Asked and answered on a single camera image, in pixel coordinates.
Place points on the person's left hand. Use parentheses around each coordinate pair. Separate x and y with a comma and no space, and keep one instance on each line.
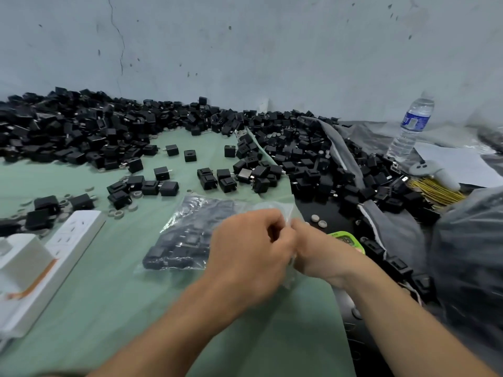
(243,255)

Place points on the person's right hand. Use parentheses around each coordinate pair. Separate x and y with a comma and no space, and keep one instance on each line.
(326,257)

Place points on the person's right fingers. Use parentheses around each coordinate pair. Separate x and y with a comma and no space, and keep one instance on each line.
(303,241)

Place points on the person's left fingers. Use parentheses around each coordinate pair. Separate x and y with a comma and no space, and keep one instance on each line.
(283,231)

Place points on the clear bag of black adapters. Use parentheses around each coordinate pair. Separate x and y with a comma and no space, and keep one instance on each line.
(184,239)

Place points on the person's right forearm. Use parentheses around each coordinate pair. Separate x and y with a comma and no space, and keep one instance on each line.
(408,321)

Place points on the person's left forearm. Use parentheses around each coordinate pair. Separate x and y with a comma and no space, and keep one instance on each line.
(169,329)

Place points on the green digital timer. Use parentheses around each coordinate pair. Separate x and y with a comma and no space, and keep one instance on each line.
(349,241)

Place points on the pile of black power adapters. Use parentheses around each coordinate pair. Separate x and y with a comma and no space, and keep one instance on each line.
(306,157)

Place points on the bundle of gold twist ties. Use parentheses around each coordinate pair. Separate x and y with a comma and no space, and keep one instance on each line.
(436,192)

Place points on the white handheld controller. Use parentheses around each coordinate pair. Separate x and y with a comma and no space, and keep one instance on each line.
(436,172)

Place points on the clear plastic water bottle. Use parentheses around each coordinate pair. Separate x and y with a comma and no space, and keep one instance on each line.
(410,127)

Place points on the scattered grey round rings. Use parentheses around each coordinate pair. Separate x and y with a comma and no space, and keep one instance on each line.
(122,210)

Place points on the white paper sheet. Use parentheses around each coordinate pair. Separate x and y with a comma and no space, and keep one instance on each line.
(463,162)

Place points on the white power strip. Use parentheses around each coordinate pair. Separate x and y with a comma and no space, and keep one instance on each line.
(72,239)

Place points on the white plastic stand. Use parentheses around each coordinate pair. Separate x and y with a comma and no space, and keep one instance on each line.
(21,263)

